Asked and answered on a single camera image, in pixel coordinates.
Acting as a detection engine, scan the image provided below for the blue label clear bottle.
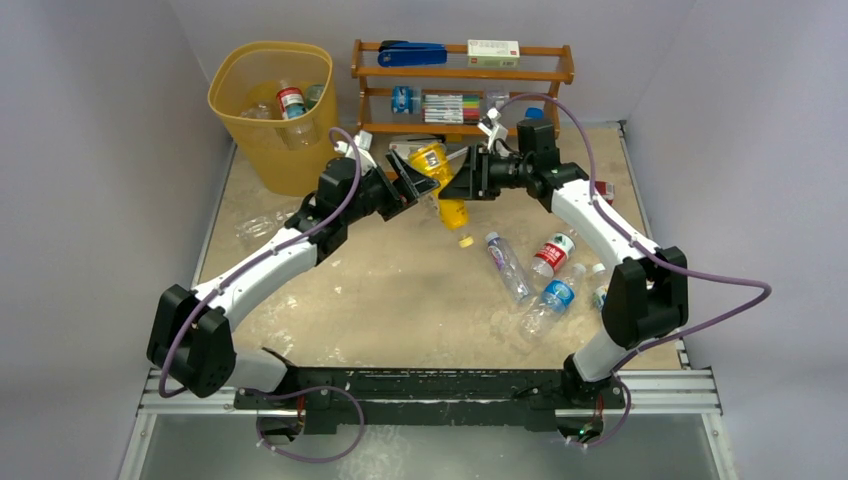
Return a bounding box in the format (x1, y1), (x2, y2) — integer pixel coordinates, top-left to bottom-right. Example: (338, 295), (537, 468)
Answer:
(519, 263), (587, 342)

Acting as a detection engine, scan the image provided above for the brown tea red bottle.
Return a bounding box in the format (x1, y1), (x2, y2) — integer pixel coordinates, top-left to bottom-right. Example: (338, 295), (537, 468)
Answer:
(594, 180), (615, 205)

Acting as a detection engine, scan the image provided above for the yellow label bottle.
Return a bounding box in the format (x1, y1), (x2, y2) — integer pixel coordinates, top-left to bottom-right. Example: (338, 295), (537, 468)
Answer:
(408, 142), (470, 230)

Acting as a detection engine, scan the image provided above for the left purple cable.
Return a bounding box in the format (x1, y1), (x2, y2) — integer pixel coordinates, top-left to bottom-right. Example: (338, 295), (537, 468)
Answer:
(157, 127), (367, 464)

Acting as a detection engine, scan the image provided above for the white staples box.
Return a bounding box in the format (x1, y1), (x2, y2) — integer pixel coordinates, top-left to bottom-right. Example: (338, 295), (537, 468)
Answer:
(385, 142), (425, 164)

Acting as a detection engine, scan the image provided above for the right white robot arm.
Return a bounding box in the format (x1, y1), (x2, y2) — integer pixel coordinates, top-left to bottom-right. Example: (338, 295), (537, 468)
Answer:
(439, 119), (688, 407)

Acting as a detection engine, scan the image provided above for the colour marker pen set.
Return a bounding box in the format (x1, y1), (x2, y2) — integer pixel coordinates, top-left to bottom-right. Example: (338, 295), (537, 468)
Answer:
(421, 93), (481, 125)

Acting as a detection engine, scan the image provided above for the red label red-cap bottle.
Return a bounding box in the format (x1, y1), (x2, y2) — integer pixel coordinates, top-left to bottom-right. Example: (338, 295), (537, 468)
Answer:
(275, 80), (318, 150)

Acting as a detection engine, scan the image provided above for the green label bottle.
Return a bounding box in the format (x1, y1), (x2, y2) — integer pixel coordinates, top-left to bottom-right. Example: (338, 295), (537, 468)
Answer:
(304, 84), (325, 110)

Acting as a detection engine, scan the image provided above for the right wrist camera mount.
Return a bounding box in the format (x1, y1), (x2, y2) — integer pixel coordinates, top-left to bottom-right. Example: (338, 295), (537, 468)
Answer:
(478, 107), (508, 155)

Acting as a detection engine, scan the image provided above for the green-cap clear bottle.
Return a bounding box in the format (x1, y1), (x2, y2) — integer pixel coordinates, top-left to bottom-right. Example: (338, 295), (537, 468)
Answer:
(240, 101), (280, 120)

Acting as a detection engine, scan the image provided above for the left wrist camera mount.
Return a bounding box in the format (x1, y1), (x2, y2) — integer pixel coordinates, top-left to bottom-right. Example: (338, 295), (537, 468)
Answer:
(335, 130), (376, 165)

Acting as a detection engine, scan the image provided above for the clear white-cap bottle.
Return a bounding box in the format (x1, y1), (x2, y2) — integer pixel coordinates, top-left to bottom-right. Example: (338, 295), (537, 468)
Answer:
(234, 208), (295, 243)

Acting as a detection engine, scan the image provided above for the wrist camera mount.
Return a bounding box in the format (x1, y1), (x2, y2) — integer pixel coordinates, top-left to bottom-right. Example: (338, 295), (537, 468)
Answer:
(335, 130), (376, 165)
(478, 107), (508, 155)

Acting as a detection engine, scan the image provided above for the purple label clear bottle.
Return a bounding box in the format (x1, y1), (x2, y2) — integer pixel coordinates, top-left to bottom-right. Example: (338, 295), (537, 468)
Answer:
(485, 231), (535, 304)

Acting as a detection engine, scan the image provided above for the purple cable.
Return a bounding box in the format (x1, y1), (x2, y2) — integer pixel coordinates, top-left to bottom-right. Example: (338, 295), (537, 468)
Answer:
(493, 92), (774, 450)
(157, 127), (367, 464)

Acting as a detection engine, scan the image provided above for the yellow plastic bin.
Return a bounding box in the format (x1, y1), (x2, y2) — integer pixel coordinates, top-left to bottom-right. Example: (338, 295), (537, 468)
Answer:
(208, 41), (339, 196)

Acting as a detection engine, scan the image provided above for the small white-cap bottle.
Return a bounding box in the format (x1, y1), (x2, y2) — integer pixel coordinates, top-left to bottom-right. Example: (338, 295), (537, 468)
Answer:
(589, 263), (611, 311)

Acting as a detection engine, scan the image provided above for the wooden shelf rack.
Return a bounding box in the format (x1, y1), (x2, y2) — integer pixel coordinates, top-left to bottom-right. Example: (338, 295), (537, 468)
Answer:
(351, 39), (575, 140)

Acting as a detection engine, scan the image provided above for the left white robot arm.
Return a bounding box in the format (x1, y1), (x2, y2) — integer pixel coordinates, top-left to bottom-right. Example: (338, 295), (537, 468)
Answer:
(146, 152), (439, 409)

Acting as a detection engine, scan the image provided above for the blue white eraser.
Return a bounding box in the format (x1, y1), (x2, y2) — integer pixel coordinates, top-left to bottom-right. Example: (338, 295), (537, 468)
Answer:
(524, 107), (546, 120)

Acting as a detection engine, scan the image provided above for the blue stapler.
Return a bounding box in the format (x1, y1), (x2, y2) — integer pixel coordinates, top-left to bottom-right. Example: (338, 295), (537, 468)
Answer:
(377, 40), (448, 68)

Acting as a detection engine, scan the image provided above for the red white label bottle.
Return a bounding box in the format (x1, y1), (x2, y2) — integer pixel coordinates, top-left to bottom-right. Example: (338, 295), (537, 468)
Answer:
(530, 232), (576, 278)

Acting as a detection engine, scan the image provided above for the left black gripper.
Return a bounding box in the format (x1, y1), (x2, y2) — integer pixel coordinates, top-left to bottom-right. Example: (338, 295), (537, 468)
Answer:
(342, 151), (438, 226)

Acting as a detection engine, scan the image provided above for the grey stapler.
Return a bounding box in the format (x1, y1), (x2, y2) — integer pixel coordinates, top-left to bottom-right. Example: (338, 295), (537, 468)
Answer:
(389, 134), (446, 150)

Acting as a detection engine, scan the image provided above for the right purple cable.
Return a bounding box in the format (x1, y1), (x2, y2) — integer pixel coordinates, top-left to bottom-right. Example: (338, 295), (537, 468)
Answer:
(493, 92), (774, 450)

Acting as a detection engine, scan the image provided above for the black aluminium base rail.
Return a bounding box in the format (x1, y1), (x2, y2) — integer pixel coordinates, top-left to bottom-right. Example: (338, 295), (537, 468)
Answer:
(135, 360), (723, 439)

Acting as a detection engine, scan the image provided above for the clear small jar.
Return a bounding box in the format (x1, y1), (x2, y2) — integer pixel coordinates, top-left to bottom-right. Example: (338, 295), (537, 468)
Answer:
(484, 89), (510, 111)

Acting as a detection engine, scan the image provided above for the white green box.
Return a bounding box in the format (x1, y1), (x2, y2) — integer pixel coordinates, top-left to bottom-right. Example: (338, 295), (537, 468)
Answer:
(466, 39), (521, 69)

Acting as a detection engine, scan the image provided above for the green white marker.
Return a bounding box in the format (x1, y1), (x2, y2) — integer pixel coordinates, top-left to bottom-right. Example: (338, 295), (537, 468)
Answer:
(447, 147), (468, 162)

